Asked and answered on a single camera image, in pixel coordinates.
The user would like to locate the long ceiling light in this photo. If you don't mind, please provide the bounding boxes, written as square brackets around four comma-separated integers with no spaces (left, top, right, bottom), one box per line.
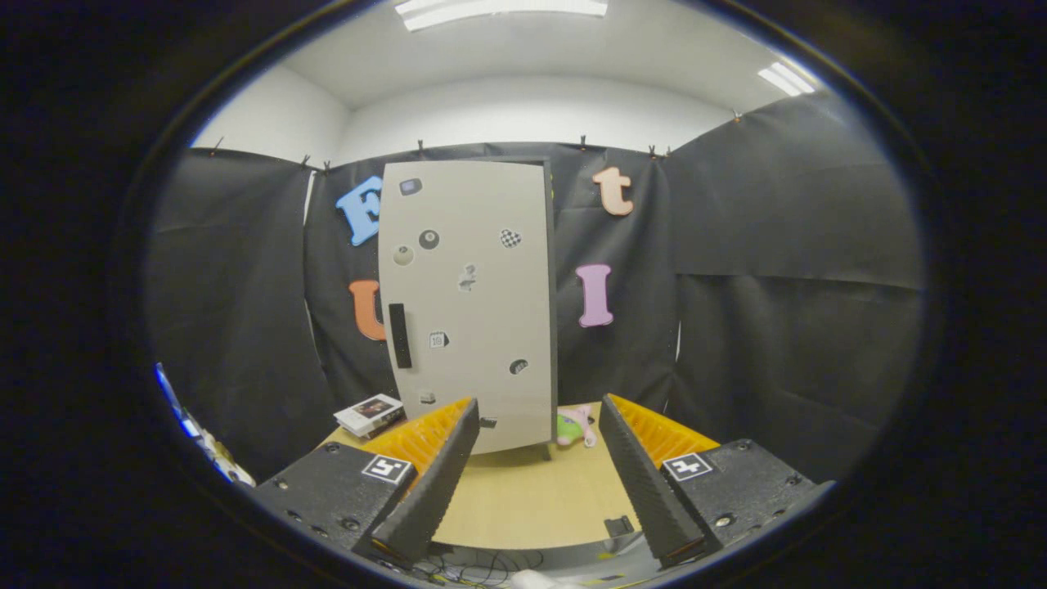
[395,0,609,32]

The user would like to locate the pink and green plush toy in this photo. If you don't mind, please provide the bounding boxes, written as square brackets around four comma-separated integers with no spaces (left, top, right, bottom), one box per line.
[556,405,598,448]

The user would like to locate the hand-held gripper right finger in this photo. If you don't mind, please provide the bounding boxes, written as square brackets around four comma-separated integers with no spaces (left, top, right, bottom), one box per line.
[598,393,835,569]

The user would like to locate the small ceiling light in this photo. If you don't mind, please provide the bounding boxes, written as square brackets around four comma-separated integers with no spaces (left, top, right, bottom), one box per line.
[757,61,817,97]

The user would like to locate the light grey shoe cabinet door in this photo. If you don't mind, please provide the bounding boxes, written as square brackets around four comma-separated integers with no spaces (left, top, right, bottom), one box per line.
[378,161,550,455]

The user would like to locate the dark grey shoe cabinet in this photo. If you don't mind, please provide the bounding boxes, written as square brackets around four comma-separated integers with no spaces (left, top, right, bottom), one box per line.
[378,155,560,461]

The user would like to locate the colourful printed object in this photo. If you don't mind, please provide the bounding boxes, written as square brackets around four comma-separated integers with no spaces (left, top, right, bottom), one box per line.
[154,362,256,488]

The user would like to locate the white book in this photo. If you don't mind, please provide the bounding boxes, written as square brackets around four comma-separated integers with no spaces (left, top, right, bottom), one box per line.
[334,393,406,438]

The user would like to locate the black cables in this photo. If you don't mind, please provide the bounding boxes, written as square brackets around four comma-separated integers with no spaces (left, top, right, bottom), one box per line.
[409,548,545,585]

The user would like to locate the black backdrop cloth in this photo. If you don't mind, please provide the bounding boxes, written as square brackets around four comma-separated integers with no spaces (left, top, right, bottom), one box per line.
[147,90,929,483]

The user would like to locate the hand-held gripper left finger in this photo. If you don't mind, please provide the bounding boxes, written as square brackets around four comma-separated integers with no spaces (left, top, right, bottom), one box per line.
[249,398,481,565]

